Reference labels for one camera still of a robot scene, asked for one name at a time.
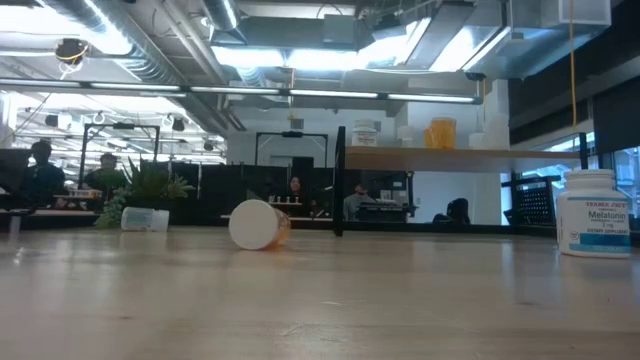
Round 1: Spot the white bottle with printed label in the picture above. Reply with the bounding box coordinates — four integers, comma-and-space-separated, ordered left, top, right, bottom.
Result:
351, 118, 380, 148

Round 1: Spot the clear bottle with grey label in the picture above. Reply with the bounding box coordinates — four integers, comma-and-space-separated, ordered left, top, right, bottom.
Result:
120, 206, 171, 233

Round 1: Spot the wooden shelf board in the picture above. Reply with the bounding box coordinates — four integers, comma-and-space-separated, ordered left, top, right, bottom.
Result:
344, 145, 582, 175

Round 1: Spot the person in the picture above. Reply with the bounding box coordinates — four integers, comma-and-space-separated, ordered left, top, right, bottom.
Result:
19, 140, 66, 209
284, 174, 307, 202
82, 152, 126, 194
343, 183, 376, 221

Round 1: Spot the black background workstation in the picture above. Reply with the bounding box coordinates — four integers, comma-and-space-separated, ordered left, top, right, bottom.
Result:
345, 169, 416, 224

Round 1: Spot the black chair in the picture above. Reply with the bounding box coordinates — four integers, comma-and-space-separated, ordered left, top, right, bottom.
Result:
431, 197, 472, 225

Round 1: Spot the potted succulent plant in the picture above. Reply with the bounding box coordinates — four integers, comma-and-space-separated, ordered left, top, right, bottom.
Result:
93, 155, 197, 230

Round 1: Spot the long ceiling light strip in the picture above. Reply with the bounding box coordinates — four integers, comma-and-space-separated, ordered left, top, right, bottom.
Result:
0, 77, 484, 105

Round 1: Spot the black perforated panel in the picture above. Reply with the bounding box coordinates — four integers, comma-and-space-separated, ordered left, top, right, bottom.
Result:
501, 172, 562, 226

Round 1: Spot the wooden background desk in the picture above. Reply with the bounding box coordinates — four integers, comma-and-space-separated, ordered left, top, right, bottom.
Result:
0, 207, 99, 217

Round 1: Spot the white Melatonin bottle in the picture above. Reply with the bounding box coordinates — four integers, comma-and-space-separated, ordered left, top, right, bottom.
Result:
555, 168, 633, 259

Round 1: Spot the white ceiling air unit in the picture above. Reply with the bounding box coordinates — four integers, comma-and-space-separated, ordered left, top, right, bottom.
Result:
509, 0, 612, 29

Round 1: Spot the black monitor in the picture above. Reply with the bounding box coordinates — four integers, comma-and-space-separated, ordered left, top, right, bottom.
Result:
0, 147, 31, 189

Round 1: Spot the black shelf post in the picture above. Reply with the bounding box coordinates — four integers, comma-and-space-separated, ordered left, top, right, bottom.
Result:
333, 125, 348, 238
578, 131, 590, 171

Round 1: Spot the black workstation frame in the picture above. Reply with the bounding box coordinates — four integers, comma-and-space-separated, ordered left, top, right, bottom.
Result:
253, 130, 330, 169
77, 122, 162, 191

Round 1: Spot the black partition wall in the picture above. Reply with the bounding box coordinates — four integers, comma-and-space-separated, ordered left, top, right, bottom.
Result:
172, 160, 336, 219

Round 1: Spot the silver spiral air duct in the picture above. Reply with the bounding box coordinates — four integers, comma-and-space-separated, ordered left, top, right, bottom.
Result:
42, 0, 246, 136

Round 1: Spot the black ceiling cord reel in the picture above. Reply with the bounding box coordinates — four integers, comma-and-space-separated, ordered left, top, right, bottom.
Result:
53, 37, 91, 80

